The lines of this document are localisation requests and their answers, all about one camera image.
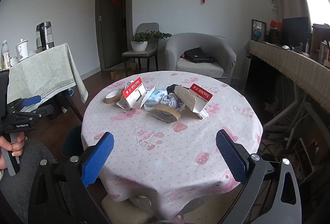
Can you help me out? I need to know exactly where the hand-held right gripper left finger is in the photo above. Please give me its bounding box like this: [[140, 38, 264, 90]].
[[28, 132, 114, 224]]

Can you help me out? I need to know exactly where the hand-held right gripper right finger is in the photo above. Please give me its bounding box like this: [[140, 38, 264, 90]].
[[216, 129, 302, 224]]

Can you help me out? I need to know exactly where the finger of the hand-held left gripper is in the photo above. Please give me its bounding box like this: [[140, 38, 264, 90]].
[[8, 95, 43, 112], [12, 105, 54, 122]]

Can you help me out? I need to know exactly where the dark teal bin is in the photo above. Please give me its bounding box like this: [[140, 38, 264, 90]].
[[62, 125, 84, 159]]

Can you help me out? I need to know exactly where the white paper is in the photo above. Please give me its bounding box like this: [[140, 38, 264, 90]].
[[161, 92, 186, 112]]

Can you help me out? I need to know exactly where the person's left hand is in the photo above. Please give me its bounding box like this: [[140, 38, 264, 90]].
[[0, 134, 26, 171]]

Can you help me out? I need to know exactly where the pale patterned tablecloth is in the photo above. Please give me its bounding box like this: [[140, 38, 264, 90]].
[[7, 43, 89, 105]]

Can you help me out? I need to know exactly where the clear plastic bottle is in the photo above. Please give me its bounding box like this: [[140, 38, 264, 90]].
[[0, 40, 11, 69]]

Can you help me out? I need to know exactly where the white lidded mug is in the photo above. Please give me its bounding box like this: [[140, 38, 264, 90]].
[[15, 39, 29, 61]]

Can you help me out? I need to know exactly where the small brown tape roll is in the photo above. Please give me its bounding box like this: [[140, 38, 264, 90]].
[[104, 90, 123, 104]]

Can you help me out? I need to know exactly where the glass electric kettle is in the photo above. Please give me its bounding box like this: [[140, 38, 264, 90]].
[[35, 21, 55, 53]]

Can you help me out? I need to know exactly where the pink printed tablecloth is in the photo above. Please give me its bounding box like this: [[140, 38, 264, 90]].
[[81, 71, 263, 220]]

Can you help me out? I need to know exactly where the red white cardboard package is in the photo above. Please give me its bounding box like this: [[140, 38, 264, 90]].
[[174, 83, 213, 120], [121, 77, 147, 109]]

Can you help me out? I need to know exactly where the large brown tape roll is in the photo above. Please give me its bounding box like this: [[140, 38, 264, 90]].
[[151, 104, 182, 124]]

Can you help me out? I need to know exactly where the light blue plastic packet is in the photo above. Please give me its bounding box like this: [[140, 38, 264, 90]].
[[144, 88, 169, 111]]

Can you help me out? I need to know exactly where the black packaging piece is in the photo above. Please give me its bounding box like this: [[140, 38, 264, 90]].
[[166, 83, 181, 94]]

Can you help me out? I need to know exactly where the dark grey door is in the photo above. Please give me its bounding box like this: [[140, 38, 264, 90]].
[[96, 0, 128, 70]]

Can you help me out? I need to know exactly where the black bag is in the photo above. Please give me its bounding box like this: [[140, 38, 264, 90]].
[[184, 47, 215, 64]]

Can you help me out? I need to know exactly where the beige lace sideboard cloth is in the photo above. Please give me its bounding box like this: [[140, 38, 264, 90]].
[[248, 40, 330, 114]]

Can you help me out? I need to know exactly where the white striped armchair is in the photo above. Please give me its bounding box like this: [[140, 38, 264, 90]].
[[164, 33, 237, 84]]

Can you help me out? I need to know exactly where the potted plant in white pot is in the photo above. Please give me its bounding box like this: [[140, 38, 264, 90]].
[[131, 31, 173, 52]]

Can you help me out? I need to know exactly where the black side table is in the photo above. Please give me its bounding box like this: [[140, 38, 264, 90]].
[[122, 22, 159, 76]]

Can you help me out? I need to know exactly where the black monitor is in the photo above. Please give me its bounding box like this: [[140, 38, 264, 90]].
[[281, 17, 310, 47]]

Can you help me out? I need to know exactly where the brown cardboard box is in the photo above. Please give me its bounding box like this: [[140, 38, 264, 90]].
[[311, 23, 330, 60]]

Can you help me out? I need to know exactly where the dark picture frame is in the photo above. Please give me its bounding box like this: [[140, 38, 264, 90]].
[[251, 19, 268, 42]]

